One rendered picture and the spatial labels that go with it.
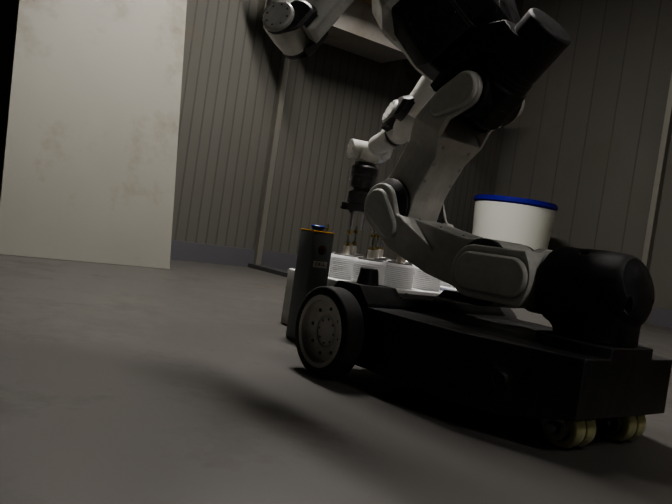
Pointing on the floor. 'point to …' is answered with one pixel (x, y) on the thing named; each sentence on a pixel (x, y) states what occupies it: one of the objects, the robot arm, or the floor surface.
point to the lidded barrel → (514, 220)
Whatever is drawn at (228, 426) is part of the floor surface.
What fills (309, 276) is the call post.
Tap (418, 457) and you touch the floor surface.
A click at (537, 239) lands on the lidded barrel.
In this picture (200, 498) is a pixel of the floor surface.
